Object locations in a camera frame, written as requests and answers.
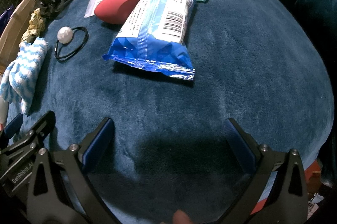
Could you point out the person's right hand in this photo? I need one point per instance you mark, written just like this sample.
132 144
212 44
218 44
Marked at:
180 217

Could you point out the blue white striped cloth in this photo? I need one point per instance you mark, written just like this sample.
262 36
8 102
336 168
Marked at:
20 77

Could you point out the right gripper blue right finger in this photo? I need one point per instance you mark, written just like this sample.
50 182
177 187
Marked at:
242 145

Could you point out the blue wet wipes pack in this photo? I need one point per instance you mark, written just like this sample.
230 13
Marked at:
152 38

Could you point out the cardboard box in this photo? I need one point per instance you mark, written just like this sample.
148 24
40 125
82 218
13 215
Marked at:
13 32

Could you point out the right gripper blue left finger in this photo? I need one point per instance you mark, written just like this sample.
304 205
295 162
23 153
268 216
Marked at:
96 142

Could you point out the red sponge ball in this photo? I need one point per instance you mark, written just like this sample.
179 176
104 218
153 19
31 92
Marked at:
115 11

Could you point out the blue plush bed blanket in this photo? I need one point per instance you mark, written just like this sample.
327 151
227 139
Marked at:
170 151

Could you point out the yellow patterned scrunchie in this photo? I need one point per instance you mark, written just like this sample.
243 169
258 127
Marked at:
36 26

